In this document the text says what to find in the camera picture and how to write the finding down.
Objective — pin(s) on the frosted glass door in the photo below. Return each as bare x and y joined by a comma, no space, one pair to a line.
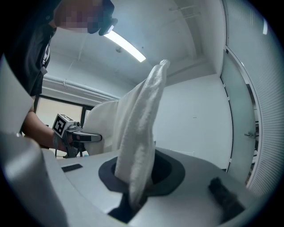
238,110

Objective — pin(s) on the white wall pipes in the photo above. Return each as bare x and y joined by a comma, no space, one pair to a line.
77,87

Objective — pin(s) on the long ceiling light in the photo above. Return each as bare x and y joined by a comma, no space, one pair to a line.
126,45

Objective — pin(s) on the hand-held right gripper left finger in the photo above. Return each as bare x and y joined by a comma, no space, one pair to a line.
121,210

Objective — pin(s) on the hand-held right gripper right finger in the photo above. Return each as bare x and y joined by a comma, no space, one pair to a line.
143,199

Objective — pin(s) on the black framed window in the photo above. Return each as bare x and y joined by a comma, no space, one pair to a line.
60,108

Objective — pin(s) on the person's black shirt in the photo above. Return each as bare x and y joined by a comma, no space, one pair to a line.
26,55

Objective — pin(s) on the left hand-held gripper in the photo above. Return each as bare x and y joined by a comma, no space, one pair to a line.
63,125

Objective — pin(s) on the white fluffy cushion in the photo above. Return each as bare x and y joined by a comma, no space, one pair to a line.
142,124

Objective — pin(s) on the black head-worn camera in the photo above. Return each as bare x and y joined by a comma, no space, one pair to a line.
106,20

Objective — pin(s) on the person's left forearm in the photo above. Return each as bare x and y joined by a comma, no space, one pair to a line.
37,130

